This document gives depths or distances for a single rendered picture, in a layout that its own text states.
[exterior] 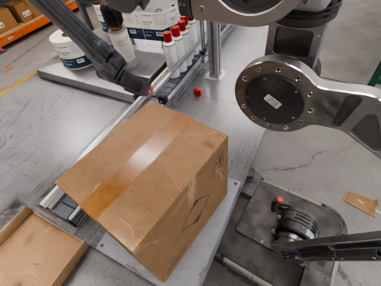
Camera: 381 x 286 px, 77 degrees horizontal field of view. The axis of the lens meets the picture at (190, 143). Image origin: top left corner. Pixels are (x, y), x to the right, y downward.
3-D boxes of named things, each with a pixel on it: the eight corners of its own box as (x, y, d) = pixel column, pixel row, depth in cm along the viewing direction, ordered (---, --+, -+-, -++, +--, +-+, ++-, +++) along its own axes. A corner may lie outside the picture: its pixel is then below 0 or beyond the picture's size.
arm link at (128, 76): (120, 85, 77) (126, 68, 76) (104, 80, 79) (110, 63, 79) (132, 91, 83) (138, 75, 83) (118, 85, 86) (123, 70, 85)
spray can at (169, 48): (169, 72, 113) (161, 29, 98) (180, 72, 113) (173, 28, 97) (168, 79, 110) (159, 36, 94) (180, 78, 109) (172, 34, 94)
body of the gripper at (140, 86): (131, 75, 92) (118, 68, 85) (153, 80, 88) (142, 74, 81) (126, 91, 92) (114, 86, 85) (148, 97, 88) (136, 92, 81)
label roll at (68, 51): (83, 47, 140) (71, 22, 129) (107, 53, 133) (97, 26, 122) (56, 65, 130) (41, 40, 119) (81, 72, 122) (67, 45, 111)
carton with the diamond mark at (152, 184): (169, 159, 84) (151, 99, 63) (227, 193, 73) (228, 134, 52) (103, 229, 70) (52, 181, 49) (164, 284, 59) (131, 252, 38)
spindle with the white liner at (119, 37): (127, 59, 126) (106, -4, 103) (141, 61, 123) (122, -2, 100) (117, 68, 121) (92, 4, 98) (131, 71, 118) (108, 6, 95)
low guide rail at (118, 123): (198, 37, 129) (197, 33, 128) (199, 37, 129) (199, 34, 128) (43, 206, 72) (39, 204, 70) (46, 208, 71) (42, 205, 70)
